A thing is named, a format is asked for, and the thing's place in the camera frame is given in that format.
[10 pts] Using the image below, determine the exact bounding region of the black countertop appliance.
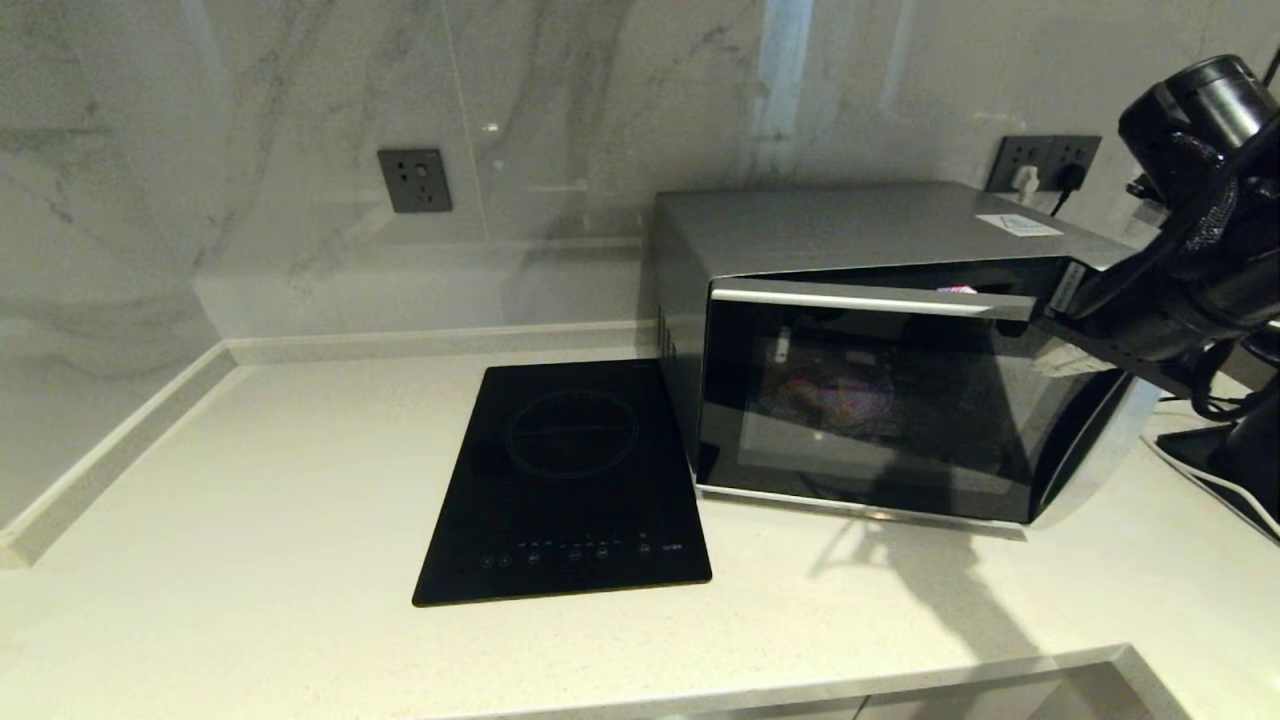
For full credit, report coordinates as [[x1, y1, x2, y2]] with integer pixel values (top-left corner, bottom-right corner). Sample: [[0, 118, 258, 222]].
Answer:
[[1150, 385, 1280, 541]]

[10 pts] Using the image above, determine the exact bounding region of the white paper sheet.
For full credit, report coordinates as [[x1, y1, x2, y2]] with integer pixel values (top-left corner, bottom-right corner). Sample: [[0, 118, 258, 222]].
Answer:
[[975, 213, 1063, 239]]

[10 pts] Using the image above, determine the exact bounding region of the white power cable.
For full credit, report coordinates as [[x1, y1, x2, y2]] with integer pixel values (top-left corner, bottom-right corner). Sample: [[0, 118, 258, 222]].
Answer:
[[1145, 435, 1280, 541]]

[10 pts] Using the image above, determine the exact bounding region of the grey double wall socket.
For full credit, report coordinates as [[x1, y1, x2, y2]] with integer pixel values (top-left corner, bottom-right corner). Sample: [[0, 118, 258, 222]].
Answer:
[[985, 135, 1101, 194]]

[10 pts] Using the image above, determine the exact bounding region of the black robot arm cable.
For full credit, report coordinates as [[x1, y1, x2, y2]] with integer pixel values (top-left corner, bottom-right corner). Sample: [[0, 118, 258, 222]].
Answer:
[[1188, 340, 1263, 423]]

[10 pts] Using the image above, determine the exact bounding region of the black induction cooktop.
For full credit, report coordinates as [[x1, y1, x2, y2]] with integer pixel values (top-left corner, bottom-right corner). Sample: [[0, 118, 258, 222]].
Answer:
[[412, 360, 713, 608]]

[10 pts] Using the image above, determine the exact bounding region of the silver microwave oven body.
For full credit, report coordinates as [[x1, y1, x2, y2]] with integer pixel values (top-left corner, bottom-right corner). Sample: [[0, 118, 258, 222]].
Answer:
[[653, 183, 1136, 481]]

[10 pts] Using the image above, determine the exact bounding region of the grey single wall socket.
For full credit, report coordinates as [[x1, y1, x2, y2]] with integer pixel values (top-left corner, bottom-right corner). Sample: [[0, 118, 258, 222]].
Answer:
[[377, 149, 453, 215]]

